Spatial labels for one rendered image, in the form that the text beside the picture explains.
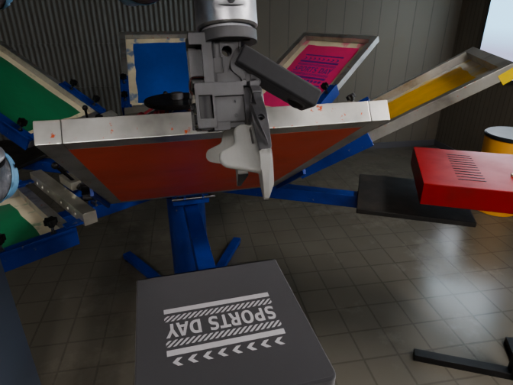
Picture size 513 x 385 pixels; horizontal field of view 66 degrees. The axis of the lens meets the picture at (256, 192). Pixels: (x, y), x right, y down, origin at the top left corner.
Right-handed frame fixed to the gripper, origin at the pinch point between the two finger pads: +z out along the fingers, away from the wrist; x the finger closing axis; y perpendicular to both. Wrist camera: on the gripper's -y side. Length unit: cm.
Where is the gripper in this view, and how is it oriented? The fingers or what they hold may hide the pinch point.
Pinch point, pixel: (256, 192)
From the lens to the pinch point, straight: 51.7
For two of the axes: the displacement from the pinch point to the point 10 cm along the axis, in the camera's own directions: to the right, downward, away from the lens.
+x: 2.5, 1.2, -9.6
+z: 0.8, 9.9, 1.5
